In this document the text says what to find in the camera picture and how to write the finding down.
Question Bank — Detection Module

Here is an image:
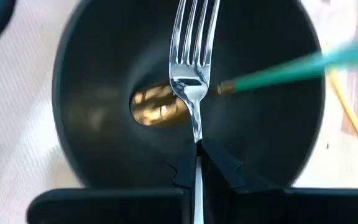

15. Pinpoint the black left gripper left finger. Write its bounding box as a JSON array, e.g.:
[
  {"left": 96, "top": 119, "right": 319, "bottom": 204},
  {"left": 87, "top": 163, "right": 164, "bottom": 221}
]
[{"left": 26, "top": 141, "right": 198, "bottom": 224}]

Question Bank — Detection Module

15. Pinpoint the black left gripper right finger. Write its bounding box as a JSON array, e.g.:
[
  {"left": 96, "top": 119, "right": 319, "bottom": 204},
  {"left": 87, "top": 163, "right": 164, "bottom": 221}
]
[{"left": 201, "top": 139, "right": 358, "bottom": 224}]

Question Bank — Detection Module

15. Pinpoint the yellow chopstick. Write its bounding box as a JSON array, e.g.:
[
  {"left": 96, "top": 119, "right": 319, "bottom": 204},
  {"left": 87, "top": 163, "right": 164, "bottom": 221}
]
[{"left": 327, "top": 67, "right": 358, "bottom": 174}]

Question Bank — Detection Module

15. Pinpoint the green-handled gold spoon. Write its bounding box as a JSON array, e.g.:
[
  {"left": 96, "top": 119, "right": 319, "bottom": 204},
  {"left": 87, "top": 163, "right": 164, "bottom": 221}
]
[{"left": 129, "top": 35, "right": 358, "bottom": 128}]

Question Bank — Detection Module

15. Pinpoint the orange-handled silver fork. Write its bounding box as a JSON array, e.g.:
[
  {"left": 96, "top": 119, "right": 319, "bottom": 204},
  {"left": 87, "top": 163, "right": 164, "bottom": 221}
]
[{"left": 168, "top": 0, "right": 222, "bottom": 224}]

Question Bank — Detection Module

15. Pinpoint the black round bowl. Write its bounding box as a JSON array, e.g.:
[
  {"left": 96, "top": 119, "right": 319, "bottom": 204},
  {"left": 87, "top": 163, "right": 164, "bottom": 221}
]
[{"left": 51, "top": 0, "right": 326, "bottom": 190}]

